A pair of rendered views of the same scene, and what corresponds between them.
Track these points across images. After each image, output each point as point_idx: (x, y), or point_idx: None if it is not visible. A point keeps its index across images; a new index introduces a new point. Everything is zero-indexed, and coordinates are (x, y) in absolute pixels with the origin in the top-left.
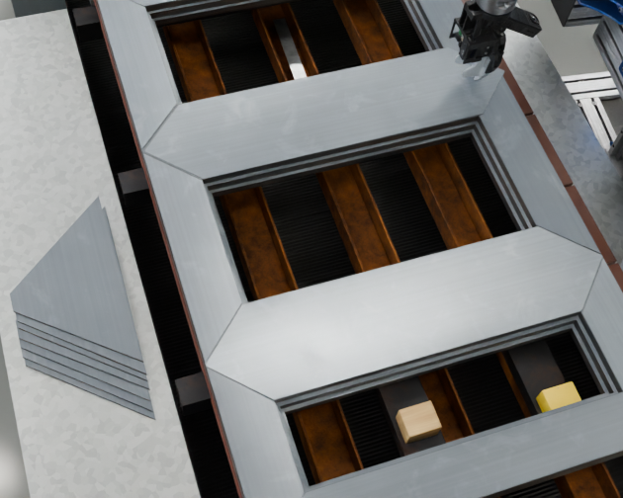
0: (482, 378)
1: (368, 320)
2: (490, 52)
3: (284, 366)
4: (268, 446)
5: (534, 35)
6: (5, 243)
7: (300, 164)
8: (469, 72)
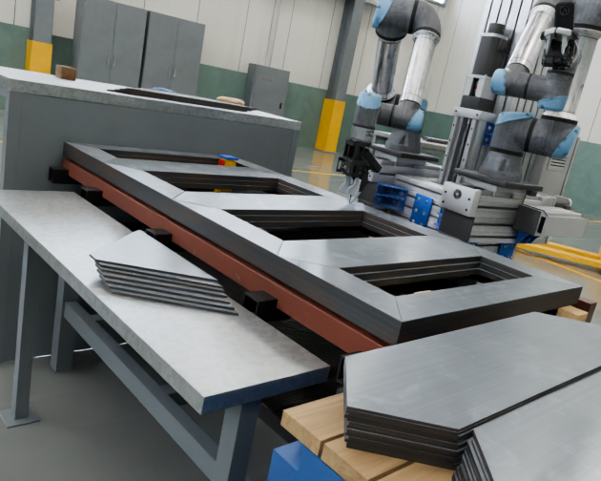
0: None
1: (368, 250)
2: (362, 173)
3: (332, 259)
4: (351, 281)
5: (379, 170)
6: (67, 251)
7: (276, 216)
8: (350, 190)
